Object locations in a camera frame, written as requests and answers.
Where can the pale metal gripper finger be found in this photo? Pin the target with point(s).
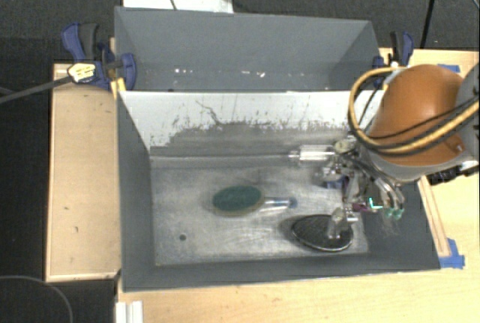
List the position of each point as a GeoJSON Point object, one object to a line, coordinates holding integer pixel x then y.
{"type": "Point", "coordinates": [347, 224]}
{"type": "Point", "coordinates": [333, 226]}

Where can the pale wood board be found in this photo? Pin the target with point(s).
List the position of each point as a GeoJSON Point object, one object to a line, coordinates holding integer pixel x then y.
{"type": "Point", "coordinates": [82, 171]}

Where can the grey metal bin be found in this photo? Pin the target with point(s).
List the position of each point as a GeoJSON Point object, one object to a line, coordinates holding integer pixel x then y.
{"type": "Point", "coordinates": [232, 51]}

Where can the black cylinder on white bracket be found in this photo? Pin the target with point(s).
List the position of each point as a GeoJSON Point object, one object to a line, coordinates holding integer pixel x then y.
{"type": "Point", "coordinates": [446, 177]}

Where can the clear glass tube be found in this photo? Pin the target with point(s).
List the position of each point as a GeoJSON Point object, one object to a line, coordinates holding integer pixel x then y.
{"type": "Point", "coordinates": [313, 155]}

